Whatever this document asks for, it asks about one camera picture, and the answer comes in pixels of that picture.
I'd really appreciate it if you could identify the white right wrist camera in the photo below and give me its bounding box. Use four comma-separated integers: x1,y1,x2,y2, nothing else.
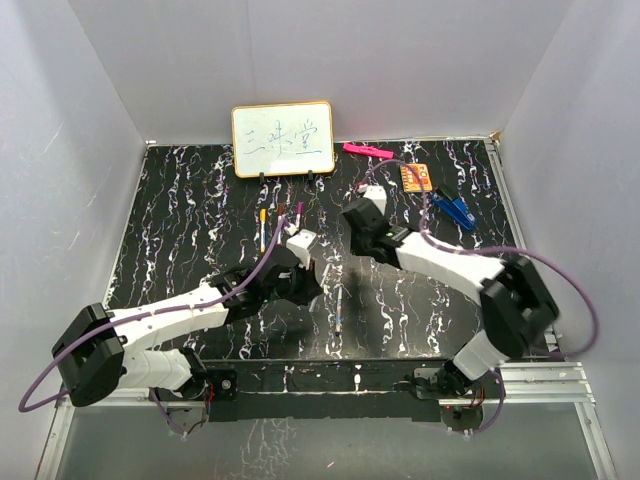
357,184,387,215

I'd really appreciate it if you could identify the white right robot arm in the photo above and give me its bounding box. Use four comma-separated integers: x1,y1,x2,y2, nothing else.
341,197,559,397

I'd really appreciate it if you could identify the black front mounting rail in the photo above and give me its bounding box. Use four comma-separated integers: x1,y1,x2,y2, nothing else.
205,359,453,422

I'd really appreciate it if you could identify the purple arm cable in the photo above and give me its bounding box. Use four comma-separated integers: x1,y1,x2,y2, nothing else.
18,214,289,436
357,159,600,435

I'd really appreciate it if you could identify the pink plastic clip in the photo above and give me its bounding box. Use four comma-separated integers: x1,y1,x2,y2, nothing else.
343,142,394,160

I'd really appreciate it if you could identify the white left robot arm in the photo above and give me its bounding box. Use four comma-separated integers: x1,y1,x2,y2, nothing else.
52,246,322,407

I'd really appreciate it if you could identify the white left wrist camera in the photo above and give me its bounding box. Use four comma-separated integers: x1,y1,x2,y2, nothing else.
284,224,317,269

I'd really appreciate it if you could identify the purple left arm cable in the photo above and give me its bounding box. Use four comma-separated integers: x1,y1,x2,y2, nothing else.
18,214,289,436

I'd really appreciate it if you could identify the orange spiral notebook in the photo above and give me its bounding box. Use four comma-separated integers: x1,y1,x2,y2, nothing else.
400,163,433,193

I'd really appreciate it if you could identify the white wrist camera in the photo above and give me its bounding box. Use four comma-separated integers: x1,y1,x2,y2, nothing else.
284,224,317,269
357,184,387,215

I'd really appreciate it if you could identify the white pen blue tip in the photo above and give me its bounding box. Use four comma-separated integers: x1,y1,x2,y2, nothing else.
335,285,343,337

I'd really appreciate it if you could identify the white board with yellow frame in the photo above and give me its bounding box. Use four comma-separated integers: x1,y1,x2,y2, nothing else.
231,101,335,178

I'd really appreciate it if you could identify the blue stapler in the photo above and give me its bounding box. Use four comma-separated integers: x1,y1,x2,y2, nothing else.
431,184,476,231

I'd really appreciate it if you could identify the white pen green tip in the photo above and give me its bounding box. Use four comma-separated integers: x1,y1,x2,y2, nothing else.
308,263,332,313

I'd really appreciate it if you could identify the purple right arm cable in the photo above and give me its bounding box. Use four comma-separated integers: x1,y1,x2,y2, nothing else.
357,159,600,435

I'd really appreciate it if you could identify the white pen yellow tip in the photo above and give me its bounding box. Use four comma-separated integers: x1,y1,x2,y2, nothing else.
259,219,266,253

